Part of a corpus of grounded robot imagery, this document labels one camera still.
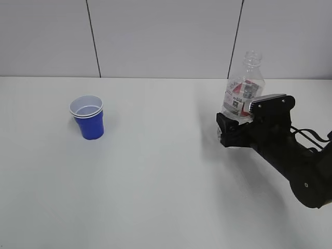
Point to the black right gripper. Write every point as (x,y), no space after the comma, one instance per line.
(273,141)

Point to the clear Wahaha water bottle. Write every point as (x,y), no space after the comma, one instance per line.
(245,84)

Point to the blue paper cup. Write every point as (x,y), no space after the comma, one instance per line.
(87,111)

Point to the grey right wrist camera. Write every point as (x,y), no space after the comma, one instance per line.
(269,105)

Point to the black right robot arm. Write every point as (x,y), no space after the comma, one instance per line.
(310,179)

